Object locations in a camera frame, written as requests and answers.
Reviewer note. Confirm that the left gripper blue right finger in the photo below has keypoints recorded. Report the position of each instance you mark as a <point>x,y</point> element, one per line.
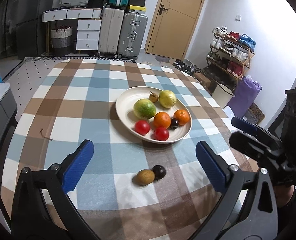
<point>213,165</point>

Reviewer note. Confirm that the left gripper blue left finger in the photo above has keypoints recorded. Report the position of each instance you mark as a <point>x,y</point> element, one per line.
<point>75,164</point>

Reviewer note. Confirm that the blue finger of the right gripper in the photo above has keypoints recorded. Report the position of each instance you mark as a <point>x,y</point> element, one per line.
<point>244,126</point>

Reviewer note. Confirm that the dark purple plum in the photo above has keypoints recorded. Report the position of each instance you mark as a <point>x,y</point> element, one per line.
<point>159,172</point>
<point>174,123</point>

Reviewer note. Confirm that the large brown longan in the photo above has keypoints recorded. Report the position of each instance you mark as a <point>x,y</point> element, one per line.
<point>145,177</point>

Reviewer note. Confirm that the large red tomato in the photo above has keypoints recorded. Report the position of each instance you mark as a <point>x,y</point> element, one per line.
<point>142,127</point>

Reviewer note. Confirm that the small red tomato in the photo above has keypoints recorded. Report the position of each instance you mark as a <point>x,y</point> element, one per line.
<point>161,134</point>

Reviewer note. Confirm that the small brown longan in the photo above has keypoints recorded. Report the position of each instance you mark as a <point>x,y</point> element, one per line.
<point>154,97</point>

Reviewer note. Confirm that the brown doormat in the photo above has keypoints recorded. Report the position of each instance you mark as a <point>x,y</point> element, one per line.
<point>254,115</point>

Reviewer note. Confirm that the brown twig on table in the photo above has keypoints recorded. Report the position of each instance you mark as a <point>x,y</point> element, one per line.
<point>43,135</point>

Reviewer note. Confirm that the purple bag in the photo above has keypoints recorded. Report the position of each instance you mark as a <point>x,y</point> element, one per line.
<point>245,93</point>

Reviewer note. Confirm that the white bucket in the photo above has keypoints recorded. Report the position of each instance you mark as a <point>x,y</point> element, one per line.
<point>222,95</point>

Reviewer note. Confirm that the checkered tablecloth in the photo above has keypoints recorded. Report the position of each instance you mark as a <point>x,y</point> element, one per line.
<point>107,195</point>

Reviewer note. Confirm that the small orange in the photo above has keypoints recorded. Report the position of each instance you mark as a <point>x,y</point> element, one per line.
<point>182,116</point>

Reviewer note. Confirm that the large orange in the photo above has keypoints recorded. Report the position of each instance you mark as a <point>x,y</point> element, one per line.
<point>162,119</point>

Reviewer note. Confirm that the green yellow citrus fruit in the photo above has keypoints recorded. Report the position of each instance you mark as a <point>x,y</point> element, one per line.
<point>144,109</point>

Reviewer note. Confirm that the wooden shoe rack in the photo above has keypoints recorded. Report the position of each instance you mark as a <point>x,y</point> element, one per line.
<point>229,57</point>

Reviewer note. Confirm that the cream round plate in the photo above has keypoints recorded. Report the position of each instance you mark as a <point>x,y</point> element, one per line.
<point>124,109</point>

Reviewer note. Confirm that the yellow pear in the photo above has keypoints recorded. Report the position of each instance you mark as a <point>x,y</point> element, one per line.
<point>167,98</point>

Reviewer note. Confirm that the dotted floor rug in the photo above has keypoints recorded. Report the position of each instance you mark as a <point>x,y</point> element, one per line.
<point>70,91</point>

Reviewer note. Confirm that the woven laundry basket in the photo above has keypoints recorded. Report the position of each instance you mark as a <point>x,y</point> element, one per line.
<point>61,40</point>

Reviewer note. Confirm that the silver aluminium suitcase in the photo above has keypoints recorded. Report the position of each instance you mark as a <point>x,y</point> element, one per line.
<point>131,35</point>

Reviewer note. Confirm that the white drawer cabinet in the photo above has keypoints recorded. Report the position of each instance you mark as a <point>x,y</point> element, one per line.
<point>88,25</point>

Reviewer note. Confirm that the beige suitcase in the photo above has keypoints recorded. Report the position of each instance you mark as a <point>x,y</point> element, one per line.
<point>111,23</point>

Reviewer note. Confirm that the wooden door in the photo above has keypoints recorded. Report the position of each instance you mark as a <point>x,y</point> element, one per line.
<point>172,27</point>

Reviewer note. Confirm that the black refrigerator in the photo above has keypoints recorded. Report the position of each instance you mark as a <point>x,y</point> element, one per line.
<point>21,28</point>

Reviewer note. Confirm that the stacked shoe boxes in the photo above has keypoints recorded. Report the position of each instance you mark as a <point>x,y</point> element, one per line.
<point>137,6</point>

